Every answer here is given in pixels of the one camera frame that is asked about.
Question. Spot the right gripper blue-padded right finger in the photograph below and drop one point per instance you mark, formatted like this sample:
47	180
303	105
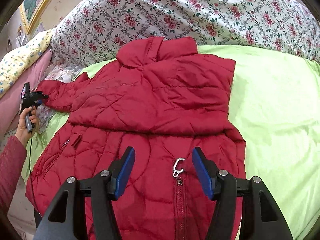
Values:
206	172

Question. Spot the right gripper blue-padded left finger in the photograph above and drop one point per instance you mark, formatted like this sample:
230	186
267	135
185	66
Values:
120	170

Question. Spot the red quilted puffer jacket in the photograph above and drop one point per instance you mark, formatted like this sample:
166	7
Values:
163	98

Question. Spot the red knit left sleeve forearm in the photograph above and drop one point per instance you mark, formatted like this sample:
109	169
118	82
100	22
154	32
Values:
12	160

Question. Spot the person's left hand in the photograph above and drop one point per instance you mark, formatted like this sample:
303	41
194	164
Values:
22	133

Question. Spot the pink blanket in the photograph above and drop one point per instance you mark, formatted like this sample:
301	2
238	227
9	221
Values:
10	102

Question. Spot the yellow floral quilt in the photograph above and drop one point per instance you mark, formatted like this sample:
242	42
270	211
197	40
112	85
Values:
17	61

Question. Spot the gold framed landscape painting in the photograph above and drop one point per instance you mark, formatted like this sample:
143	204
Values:
30	12

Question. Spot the white rose-patterned floral duvet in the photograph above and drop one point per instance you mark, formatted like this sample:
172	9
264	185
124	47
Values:
95	29

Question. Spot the lime green bed sheet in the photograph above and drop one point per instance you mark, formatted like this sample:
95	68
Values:
274	104

